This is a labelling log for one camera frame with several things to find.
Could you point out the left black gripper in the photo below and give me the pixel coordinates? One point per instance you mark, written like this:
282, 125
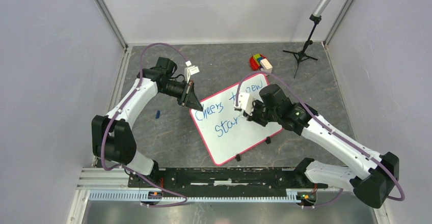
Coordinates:
188, 98

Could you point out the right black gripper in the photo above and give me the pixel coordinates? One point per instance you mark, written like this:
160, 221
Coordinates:
253, 117

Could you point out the pink framed whiteboard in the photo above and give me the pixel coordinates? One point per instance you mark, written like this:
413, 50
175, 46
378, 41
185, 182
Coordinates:
224, 135

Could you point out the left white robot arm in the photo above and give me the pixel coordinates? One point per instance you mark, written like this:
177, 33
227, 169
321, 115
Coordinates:
112, 137

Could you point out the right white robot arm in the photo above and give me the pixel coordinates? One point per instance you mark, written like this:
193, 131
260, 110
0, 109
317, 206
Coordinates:
369, 174

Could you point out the colourful toy brick stack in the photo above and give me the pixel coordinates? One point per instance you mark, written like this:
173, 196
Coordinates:
260, 62

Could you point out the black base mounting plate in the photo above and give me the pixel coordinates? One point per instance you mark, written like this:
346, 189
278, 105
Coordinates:
231, 181

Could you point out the black tripod stand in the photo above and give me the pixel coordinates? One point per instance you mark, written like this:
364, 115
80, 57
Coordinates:
315, 17

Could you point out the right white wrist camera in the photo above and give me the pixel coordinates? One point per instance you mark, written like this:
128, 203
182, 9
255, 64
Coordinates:
244, 103

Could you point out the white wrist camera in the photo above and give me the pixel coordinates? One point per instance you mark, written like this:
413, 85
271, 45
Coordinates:
190, 70
244, 103

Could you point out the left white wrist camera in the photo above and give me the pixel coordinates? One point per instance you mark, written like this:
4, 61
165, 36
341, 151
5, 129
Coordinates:
190, 70

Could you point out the grey slotted cable duct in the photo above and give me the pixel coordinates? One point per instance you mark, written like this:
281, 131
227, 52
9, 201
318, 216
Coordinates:
158, 196

